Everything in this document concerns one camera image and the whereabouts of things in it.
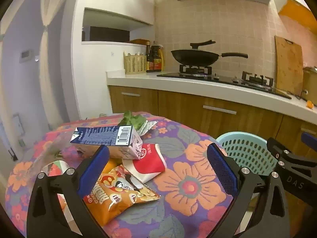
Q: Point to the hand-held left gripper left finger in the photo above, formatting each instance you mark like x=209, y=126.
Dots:
x=94, y=171

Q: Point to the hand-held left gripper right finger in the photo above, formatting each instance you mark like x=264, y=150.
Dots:
x=221, y=171

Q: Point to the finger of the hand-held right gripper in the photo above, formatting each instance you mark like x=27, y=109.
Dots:
x=279, y=151
x=309, y=140

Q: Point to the orange peel strip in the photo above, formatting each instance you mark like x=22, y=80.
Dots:
x=110, y=166

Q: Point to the teal plastic basket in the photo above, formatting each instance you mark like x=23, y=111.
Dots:
x=247, y=151

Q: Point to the blue and white milk carton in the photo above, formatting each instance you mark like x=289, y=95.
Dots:
x=99, y=136

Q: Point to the red paper cup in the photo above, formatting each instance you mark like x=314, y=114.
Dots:
x=151, y=163

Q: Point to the floral tablecloth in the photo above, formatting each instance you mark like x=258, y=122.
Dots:
x=193, y=186

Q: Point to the small orange fruit piece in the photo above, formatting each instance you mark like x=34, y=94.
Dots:
x=310, y=104

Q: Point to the orange snack packet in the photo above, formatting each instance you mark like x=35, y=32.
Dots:
x=116, y=203

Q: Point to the clear plastic bottle with label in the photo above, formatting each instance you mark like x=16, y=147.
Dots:
x=53, y=166

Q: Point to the green leafy vegetable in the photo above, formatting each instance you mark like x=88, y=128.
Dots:
x=131, y=120

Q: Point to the wooden kitchen cabinet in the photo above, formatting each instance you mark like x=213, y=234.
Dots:
x=180, y=106

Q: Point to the wooden cutting board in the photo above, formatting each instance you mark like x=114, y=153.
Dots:
x=288, y=64

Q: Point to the black gas stove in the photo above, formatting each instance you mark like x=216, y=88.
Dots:
x=223, y=79

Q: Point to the white kitchen countertop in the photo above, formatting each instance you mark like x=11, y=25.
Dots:
x=138, y=80

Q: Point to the beige woven basket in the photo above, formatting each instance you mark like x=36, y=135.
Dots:
x=135, y=64

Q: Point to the black wok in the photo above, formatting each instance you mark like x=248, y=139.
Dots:
x=195, y=57

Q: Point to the dark sauce bottle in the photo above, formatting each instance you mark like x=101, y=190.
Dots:
x=149, y=59

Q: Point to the red label sauce bottle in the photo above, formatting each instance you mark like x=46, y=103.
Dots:
x=157, y=59

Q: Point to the wooden board on ledge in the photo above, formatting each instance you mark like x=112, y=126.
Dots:
x=138, y=42

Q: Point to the white wall box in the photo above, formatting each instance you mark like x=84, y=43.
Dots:
x=18, y=124

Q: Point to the orange wall cabinet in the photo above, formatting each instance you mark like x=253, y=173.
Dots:
x=294, y=13

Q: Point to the wall intercom panel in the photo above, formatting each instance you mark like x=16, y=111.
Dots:
x=26, y=56

